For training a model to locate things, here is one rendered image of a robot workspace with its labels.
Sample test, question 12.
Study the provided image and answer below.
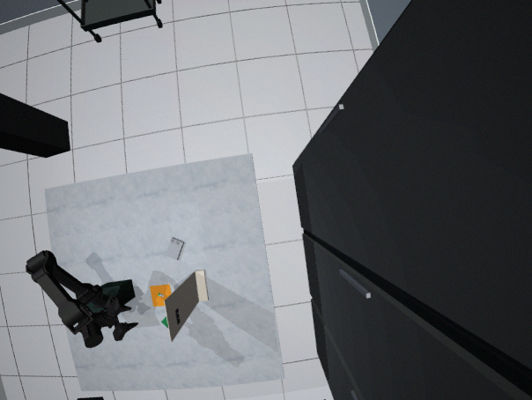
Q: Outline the orange flat square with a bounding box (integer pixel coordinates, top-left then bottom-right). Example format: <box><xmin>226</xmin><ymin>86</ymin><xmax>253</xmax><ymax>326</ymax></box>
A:
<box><xmin>150</xmin><ymin>285</ymin><xmax>171</xmax><ymax>307</ymax></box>

